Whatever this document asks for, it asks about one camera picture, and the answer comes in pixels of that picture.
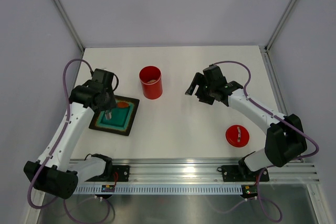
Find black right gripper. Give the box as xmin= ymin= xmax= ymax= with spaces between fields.
xmin=185 ymin=72 xmax=215 ymax=105

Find stainless steel tongs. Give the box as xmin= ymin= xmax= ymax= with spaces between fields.
xmin=104 ymin=110 xmax=112 ymax=120

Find red cylindrical canister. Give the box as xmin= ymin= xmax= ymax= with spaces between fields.
xmin=139 ymin=66 xmax=163 ymax=100

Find red lid with metal handle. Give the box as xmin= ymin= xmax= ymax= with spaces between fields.
xmin=225 ymin=125 xmax=250 ymax=148

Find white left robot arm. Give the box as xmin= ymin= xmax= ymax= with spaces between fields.
xmin=24 ymin=69 xmax=117 ymax=199

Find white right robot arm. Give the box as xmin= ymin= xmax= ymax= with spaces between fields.
xmin=185 ymin=65 xmax=307 ymax=180

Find black green square plate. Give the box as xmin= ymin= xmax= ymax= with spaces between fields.
xmin=89 ymin=95 xmax=140 ymax=136

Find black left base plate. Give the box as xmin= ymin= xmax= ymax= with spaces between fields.
xmin=98 ymin=165 xmax=130 ymax=182

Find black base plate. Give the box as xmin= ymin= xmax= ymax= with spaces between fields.
xmin=98 ymin=165 xmax=130 ymax=182
xmin=216 ymin=165 xmax=270 ymax=182

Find aluminium mounting rail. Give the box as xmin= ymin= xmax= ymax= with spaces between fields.
xmin=68 ymin=157 xmax=320 ymax=184

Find white slotted cable duct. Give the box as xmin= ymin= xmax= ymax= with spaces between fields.
xmin=74 ymin=184 xmax=243 ymax=195

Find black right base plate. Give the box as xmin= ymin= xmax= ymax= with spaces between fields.
xmin=216 ymin=165 xmax=270 ymax=182

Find left aluminium frame post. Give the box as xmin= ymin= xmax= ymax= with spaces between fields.
xmin=51 ymin=0 xmax=85 ymax=55

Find aluminium frame post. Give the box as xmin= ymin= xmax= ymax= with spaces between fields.
xmin=264 ymin=0 xmax=299 ymax=53
xmin=51 ymin=0 xmax=85 ymax=55

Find right aluminium frame post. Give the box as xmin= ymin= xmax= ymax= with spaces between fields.
xmin=264 ymin=0 xmax=299 ymax=53

